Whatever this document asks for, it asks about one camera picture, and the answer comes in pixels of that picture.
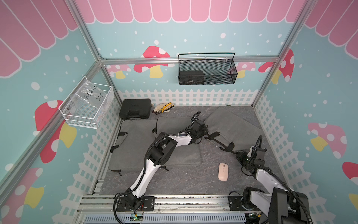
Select grey laptop bag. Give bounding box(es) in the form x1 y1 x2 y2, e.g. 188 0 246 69
204 107 263 155
108 120 156 172
152 117 201 168

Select pink computer mouse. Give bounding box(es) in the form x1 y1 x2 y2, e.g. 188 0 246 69
218 163 229 182

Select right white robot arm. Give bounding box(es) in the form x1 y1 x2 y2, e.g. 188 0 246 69
236 135 314 224

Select clear plastic bag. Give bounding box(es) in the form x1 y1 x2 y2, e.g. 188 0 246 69
64 81 107 125

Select yellow black pliers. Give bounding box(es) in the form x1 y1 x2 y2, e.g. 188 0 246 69
161 102 174 112

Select black box in basket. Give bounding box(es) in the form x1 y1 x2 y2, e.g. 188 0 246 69
179 71 205 85

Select black plastic tool case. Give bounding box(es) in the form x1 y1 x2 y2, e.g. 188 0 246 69
119 99 152 120

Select black wire mesh basket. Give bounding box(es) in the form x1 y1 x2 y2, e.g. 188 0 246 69
178 52 238 85

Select white wire basket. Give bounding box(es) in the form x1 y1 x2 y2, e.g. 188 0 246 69
58 77 114 129

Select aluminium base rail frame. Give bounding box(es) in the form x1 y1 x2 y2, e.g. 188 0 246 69
74 193 268 224

